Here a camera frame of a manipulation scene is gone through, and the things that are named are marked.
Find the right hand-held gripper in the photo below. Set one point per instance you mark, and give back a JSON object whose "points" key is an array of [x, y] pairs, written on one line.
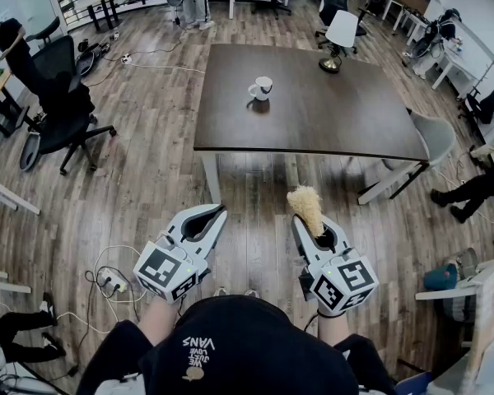
{"points": [[346, 286]]}

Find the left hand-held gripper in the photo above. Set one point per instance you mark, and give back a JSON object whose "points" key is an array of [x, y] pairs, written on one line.
{"points": [[160, 268]]}

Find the white mug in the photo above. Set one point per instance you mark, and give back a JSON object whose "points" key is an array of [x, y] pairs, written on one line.
{"points": [[262, 88]]}

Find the person's right forearm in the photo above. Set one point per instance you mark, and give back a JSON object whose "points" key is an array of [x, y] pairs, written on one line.
{"points": [[333, 329]]}

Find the person's left forearm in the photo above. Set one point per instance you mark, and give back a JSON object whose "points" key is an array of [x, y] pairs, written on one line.
{"points": [[158, 319]]}

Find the white table leg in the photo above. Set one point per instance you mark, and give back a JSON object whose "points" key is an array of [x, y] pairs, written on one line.
{"points": [[212, 179], [378, 187]]}

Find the person's white shoe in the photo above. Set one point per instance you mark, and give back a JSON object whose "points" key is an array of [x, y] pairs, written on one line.
{"points": [[220, 292], [251, 292]]}

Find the white power strip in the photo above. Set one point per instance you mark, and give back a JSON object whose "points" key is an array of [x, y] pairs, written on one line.
{"points": [[127, 59], [111, 282]]}

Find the teal bag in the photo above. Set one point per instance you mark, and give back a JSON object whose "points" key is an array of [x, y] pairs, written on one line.
{"points": [[438, 278]]}

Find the grey shell chair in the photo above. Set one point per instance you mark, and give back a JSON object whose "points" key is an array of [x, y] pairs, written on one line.
{"points": [[434, 136]]}

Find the person's black shirt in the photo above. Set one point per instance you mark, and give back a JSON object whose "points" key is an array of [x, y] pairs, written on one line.
{"points": [[107, 356]]}

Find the white shelf desk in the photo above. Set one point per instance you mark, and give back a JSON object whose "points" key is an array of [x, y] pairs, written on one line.
{"points": [[492, 303]]}

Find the black instrument case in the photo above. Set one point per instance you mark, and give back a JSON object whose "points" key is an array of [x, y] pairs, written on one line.
{"points": [[86, 62]]}

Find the table lamp with white shade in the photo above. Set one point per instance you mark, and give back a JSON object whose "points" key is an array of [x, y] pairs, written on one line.
{"points": [[342, 29]]}

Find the black mesh office chair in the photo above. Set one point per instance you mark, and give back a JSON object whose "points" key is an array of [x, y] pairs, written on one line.
{"points": [[59, 64]]}

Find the white table with black legs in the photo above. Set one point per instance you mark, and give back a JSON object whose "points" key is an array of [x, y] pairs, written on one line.
{"points": [[94, 19]]}

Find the black swivel office chair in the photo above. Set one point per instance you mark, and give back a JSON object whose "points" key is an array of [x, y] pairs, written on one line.
{"points": [[333, 2]]}

